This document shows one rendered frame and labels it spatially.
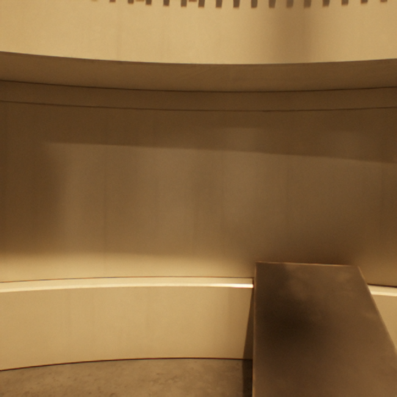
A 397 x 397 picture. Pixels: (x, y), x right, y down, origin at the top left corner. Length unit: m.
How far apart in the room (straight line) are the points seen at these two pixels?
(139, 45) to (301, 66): 0.20
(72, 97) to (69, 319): 0.33
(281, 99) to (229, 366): 0.41
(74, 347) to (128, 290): 0.11
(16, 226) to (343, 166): 0.49
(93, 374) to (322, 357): 0.30
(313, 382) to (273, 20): 0.41
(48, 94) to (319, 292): 0.47
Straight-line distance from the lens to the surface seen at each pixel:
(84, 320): 0.49
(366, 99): 0.52
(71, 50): 0.43
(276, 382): 0.35
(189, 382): 0.46
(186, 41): 0.42
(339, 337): 0.39
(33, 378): 0.51
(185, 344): 0.50
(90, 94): 0.51
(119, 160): 0.48
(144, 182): 0.48
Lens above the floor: 0.25
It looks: 2 degrees down
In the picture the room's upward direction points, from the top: 1 degrees clockwise
